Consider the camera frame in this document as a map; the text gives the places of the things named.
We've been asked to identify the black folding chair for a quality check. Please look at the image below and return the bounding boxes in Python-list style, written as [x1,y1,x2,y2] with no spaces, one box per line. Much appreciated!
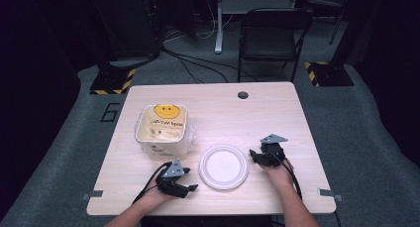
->
[237,7,314,83]

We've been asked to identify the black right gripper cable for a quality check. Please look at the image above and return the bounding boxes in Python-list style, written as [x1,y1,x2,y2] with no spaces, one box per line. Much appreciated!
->
[266,150,303,200]

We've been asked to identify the person's right hand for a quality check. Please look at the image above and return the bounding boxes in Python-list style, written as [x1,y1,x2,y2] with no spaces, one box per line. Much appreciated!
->
[259,158,295,190]

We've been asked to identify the white desk frame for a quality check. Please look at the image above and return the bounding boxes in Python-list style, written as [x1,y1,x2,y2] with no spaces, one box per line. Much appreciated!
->
[214,0,299,55]

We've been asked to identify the white paper plate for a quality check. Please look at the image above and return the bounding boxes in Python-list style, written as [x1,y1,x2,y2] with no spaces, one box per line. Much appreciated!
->
[198,144,250,191]

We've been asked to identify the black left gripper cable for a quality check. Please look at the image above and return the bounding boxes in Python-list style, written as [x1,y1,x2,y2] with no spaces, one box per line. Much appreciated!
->
[132,161,174,205]

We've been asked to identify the black yellow striped stand base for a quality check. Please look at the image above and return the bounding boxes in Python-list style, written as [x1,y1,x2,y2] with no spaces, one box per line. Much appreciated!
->
[89,67,137,96]
[304,60,355,88]

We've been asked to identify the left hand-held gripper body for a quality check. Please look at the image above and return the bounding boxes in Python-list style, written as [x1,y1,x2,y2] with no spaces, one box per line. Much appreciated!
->
[156,159,190,199]

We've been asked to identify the black floor cables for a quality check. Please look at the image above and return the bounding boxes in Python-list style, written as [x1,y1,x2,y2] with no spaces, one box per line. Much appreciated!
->
[160,46,260,84]

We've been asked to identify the grey metal table bracket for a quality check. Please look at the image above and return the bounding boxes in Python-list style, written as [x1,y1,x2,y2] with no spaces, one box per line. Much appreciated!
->
[81,189,104,202]
[317,187,344,202]

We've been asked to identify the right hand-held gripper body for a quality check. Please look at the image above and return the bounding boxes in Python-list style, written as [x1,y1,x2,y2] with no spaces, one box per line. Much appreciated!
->
[259,133,289,169]

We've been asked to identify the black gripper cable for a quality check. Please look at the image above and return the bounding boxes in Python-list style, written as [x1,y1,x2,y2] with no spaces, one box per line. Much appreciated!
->
[132,161,174,205]
[266,150,303,200]

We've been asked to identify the person's left hand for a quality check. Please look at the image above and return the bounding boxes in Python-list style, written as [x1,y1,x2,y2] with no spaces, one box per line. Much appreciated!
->
[141,182,176,206]

